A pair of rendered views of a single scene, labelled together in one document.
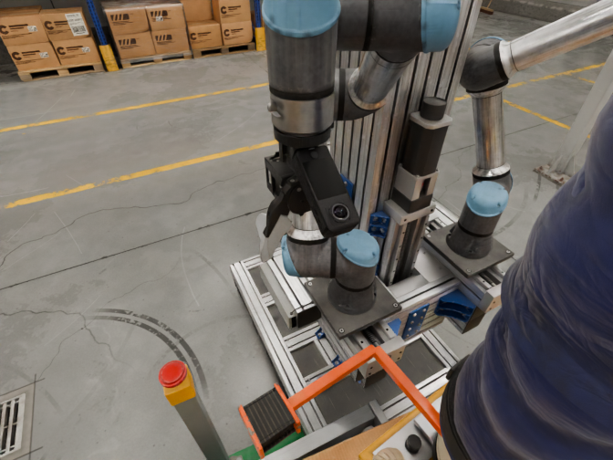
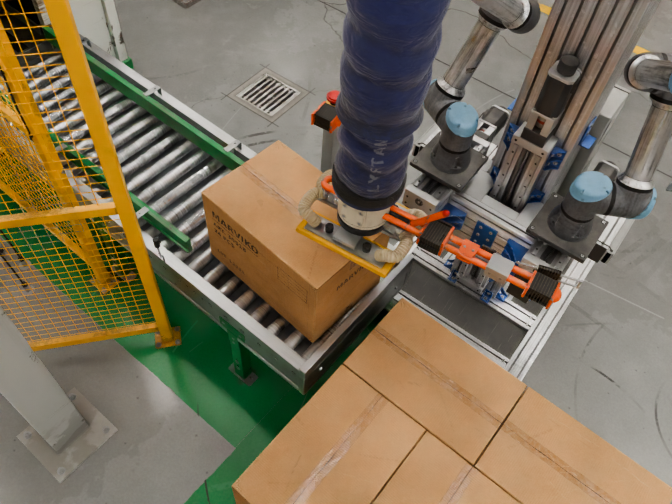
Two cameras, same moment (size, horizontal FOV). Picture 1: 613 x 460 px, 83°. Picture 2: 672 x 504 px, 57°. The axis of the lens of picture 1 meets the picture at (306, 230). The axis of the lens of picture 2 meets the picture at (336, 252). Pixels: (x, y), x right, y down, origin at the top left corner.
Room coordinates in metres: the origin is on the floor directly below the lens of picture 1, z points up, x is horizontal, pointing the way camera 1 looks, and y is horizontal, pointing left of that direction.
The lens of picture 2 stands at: (-0.54, -1.40, 2.73)
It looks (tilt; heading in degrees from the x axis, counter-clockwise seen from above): 54 degrees down; 59
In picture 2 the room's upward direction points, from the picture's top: 6 degrees clockwise
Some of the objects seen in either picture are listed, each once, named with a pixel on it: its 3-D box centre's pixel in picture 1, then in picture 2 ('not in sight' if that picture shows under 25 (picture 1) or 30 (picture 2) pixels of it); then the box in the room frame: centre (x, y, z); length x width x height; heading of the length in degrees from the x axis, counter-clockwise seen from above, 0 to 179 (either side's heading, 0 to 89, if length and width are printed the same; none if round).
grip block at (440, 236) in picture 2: not in sight; (435, 235); (0.33, -0.53, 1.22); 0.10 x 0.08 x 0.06; 33
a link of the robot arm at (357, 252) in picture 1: (354, 256); (458, 125); (0.67, -0.13, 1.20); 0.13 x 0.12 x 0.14; 87
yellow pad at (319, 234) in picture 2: not in sight; (347, 240); (0.11, -0.38, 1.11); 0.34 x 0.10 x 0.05; 123
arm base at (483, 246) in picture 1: (472, 233); (573, 216); (0.90, -0.58, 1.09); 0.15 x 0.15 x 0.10
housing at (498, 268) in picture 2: not in sight; (498, 268); (0.45, -0.71, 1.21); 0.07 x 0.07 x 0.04; 33
